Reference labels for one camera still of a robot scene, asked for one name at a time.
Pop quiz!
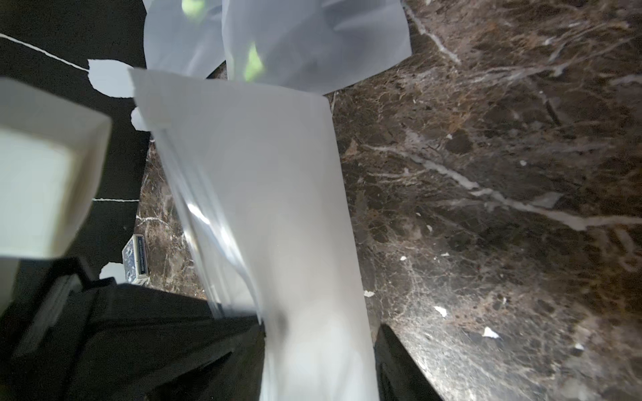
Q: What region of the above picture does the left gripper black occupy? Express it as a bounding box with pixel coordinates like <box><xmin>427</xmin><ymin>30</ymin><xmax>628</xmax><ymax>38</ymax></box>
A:
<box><xmin>1</xmin><ymin>258</ymin><xmax>265</xmax><ymax>400</ymax></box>

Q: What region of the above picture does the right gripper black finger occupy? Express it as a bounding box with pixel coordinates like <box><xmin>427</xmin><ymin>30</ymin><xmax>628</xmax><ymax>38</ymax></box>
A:
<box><xmin>374</xmin><ymin>324</ymin><xmax>443</xmax><ymax>401</ymax></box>

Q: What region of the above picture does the stack of clear zip-top bags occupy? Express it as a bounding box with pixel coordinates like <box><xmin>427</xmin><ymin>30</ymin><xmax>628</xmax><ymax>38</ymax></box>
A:
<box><xmin>130</xmin><ymin>69</ymin><xmax>379</xmax><ymax>400</ymax></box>

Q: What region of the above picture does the clear zip-top bag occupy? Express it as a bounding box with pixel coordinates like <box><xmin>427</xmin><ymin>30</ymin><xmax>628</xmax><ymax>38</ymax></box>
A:
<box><xmin>143</xmin><ymin>0</ymin><xmax>225</xmax><ymax>79</ymax></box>
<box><xmin>222</xmin><ymin>0</ymin><xmax>412</xmax><ymax>95</ymax></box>

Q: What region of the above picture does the clear zip-top bag top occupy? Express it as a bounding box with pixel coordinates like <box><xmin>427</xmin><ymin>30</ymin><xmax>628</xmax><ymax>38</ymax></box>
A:
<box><xmin>143</xmin><ymin>0</ymin><xmax>225</xmax><ymax>79</ymax></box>

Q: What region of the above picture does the small printed card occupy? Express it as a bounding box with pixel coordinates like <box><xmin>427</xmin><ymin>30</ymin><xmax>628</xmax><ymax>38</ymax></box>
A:
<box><xmin>121</xmin><ymin>234</ymin><xmax>150</xmax><ymax>285</ymax></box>

